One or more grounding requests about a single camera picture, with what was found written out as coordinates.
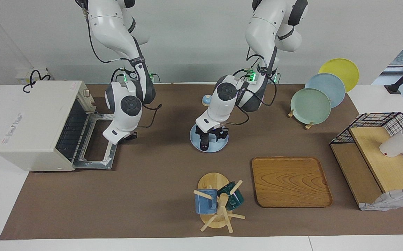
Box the light blue plate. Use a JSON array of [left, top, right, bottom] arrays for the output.
[[305, 73, 346, 109], [190, 123, 229, 153]]

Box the toaster oven glass door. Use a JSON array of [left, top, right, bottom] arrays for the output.
[[73, 111, 119, 170]]

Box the cream toaster oven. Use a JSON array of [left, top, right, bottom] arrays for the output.
[[0, 81, 96, 172]]

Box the wooden mug tree stand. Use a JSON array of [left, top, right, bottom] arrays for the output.
[[193, 172, 246, 234]]

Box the brown table mat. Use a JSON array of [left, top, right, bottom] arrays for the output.
[[0, 84, 403, 240]]

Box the dark green mug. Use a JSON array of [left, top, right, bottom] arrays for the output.
[[217, 181, 245, 211]]

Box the blue mug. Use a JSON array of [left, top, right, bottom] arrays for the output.
[[195, 189, 219, 214]]

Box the wooden serving tray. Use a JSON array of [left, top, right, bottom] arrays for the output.
[[251, 157, 333, 208]]

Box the wooden plate rack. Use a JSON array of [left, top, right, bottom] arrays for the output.
[[287, 109, 314, 130]]

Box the pale green plate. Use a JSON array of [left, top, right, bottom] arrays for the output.
[[290, 88, 332, 125]]

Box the white power strip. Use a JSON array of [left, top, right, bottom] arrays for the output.
[[16, 68, 51, 85]]

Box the yellow plate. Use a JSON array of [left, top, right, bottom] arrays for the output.
[[318, 58, 360, 93]]

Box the white cup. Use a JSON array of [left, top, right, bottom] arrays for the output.
[[379, 129, 403, 158]]

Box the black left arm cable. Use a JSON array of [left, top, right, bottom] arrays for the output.
[[232, 48, 279, 126]]

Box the black power cord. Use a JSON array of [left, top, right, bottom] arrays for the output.
[[22, 69, 52, 93]]

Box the wire and wood shelf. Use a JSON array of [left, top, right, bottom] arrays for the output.
[[329, 112, 403, 212]]

